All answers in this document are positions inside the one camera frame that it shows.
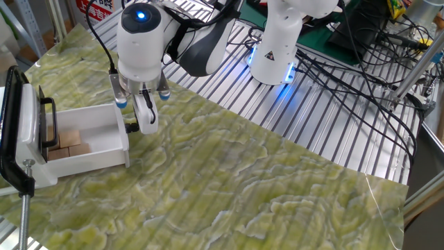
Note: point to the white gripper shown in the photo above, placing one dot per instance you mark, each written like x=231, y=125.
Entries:
x=141, y=119

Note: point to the white drawer with black knob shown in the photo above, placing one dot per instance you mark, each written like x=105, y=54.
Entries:
x=100, y=156

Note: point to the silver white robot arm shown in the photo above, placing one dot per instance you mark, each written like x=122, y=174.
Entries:
x=426, y=8

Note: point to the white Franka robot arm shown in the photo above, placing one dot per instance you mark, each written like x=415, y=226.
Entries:
x=138, y=52

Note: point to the white drawer cabinet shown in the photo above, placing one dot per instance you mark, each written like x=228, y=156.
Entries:
x=29, y=121

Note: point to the green marble pattern mat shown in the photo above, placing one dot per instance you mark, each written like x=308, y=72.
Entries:
x=225, y=180

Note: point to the cardboard box red print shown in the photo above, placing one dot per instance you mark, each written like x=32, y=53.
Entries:
x=93, y=10

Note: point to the black screw clamp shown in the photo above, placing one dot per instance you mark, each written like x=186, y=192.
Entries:
x=7, y=146

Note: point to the perforated steel shelf upright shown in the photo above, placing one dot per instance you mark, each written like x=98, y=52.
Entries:
x=29, y=24

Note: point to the green cutting board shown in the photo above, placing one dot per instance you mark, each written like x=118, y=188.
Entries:
x=319, y=45

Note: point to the black handheld tool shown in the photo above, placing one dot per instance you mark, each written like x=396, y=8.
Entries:
x=402, y=41

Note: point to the yellow snack pack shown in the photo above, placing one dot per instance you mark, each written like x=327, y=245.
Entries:
x=395, y=8

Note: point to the long aluminium profile bar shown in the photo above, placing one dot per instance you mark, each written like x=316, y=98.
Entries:
x=416, y=69

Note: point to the silver wrist bracket blue tips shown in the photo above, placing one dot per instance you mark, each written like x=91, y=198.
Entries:
x=118, y=90

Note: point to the aluminium frame rail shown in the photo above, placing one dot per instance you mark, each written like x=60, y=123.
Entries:
x=426, y=198

